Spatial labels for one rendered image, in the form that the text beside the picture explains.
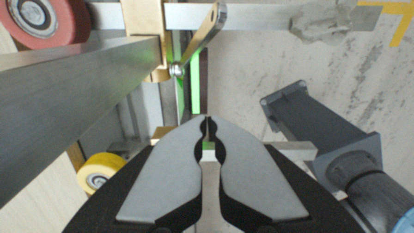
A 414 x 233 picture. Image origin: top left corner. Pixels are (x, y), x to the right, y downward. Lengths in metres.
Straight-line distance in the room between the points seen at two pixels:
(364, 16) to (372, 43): 1.20
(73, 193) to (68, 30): 0.29
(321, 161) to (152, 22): 0.77
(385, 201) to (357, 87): 0.95
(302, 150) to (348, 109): 1.25
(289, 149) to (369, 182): 0.46
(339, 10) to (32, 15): 0.35
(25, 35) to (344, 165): 0.90
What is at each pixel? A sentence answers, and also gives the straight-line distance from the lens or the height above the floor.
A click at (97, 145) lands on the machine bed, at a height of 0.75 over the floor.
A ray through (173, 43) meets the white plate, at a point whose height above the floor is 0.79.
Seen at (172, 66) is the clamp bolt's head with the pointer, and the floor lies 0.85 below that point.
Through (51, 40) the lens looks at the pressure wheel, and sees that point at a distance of 0.27.
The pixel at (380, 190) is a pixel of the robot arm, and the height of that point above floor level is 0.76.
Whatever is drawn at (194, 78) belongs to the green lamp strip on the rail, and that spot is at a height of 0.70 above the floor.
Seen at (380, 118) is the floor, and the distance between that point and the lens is 1.86.
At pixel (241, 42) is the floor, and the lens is 1.15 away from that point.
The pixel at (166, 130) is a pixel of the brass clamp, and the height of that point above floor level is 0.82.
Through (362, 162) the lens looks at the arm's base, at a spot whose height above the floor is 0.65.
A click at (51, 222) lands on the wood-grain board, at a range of 0.53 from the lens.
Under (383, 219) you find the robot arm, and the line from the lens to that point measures 0.79.
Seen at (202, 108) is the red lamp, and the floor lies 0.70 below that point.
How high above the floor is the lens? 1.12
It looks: 62 degrees down
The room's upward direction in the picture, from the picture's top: 177 degrees clockwise
